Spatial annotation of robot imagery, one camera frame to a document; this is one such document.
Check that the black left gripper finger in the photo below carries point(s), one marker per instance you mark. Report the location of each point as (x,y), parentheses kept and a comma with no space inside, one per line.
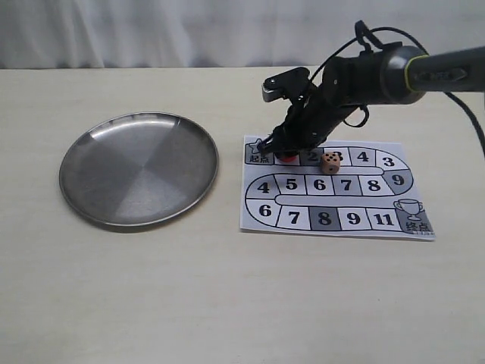
(272,143)

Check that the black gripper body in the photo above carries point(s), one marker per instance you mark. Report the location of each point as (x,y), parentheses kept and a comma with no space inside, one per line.
(347,84)

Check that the red cylinder game piece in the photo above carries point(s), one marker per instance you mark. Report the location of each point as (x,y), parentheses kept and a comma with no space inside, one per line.
(285,158)

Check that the wooden die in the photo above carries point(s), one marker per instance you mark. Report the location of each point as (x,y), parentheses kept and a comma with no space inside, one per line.
(330,163)

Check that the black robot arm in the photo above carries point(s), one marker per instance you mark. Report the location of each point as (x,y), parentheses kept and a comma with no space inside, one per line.
(396,75)

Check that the paper game board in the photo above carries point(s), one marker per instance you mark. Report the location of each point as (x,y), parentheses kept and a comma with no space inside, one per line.
(373,195)

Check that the round stainless steel plate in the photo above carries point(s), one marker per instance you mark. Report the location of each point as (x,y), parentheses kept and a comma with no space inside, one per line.
(138,170)

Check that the white backdrop curtain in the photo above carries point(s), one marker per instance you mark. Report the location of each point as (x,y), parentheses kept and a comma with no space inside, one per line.
(79,34)

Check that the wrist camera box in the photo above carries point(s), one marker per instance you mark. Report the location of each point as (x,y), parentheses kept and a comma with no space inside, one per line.
(287,85)

